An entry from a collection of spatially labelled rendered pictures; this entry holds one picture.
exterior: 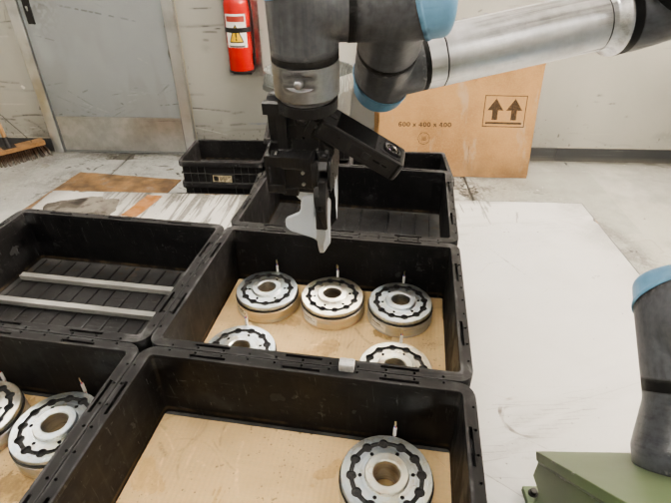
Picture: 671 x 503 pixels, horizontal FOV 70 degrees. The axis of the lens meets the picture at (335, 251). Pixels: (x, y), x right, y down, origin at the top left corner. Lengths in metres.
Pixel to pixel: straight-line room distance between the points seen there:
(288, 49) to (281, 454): 0.46
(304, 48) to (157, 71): 3.17
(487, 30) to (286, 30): 0.27
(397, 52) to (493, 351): 0.60
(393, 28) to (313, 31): 0.08
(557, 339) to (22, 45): 3.71
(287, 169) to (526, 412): 0.56
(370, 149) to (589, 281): 0.77
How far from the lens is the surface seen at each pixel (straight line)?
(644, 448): 0.69
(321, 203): 0.59
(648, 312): 0.68
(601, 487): 0.59
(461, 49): 0.66
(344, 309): 0.76
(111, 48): 3.76
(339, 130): 0.57
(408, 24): 0.53
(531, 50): 0.70
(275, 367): 0.58
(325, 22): 0.52
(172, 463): 0.65
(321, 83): 0.54
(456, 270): 0.77
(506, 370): 0.94
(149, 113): 3.79
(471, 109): 3.35
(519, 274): 1.19
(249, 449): 0.64
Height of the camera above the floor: 1.35
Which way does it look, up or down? 33 degrees down
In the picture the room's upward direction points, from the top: straight up
